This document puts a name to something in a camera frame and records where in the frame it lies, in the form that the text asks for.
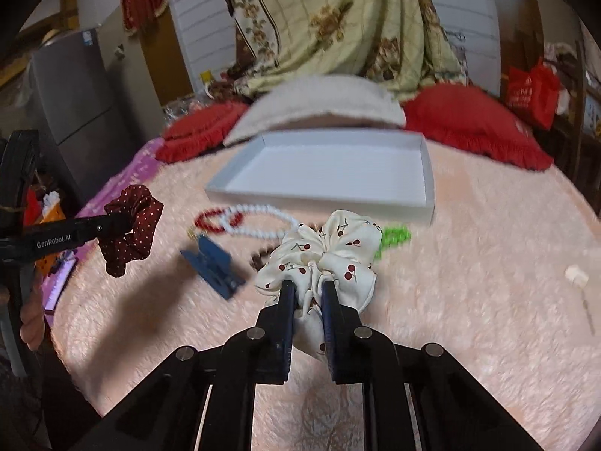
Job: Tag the dark red dotted scrunchie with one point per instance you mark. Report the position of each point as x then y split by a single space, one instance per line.
141 213

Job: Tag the red shopping bag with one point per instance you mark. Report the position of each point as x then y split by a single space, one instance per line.
533 95

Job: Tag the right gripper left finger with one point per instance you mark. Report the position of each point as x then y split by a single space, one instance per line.
276 346

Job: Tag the round red ruffled cushion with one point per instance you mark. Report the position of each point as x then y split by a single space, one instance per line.
199 132

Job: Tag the blue hair claw clip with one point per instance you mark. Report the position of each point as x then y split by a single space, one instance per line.
214 265

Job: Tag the floral beige quilt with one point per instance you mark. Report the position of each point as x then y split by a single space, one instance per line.
398 44

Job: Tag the red pillow right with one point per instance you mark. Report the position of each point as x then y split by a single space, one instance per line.
467 119

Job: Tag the white headboard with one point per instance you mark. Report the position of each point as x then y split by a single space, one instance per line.
206 37

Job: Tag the clear plastic bag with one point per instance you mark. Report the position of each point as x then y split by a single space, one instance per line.
178 108

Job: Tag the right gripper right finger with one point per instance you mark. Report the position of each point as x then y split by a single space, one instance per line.
339 324

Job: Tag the purple floral blanket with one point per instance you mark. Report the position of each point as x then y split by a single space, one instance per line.
141 169

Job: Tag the orange plastic basket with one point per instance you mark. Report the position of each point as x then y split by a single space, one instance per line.
50 214

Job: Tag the white pillow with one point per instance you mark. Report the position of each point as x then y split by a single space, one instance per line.
319 102

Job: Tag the white cherry print scrunchie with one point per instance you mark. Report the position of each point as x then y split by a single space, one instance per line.
342 251

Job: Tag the person left hand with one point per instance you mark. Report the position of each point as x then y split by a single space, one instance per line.
32 316

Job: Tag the grey refrigerator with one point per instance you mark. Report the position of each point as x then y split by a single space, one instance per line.
82 133

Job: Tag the white shallow box tray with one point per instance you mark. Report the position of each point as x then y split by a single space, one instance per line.
382 174

